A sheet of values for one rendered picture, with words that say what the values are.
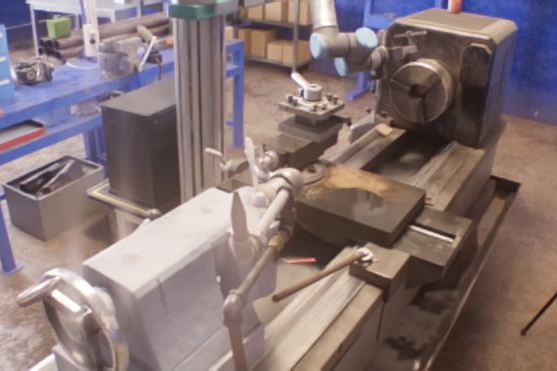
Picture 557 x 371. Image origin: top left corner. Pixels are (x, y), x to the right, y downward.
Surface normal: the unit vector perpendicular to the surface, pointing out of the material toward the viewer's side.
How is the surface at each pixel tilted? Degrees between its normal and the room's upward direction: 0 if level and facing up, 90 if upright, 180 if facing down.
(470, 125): 90
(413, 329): 0
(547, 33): 90
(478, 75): 90
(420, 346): 0
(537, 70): 90
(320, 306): 0
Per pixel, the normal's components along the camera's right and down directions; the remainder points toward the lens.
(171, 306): 0.81, 0.05
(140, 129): -0.50, 0.39
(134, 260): 0.03, -0.89
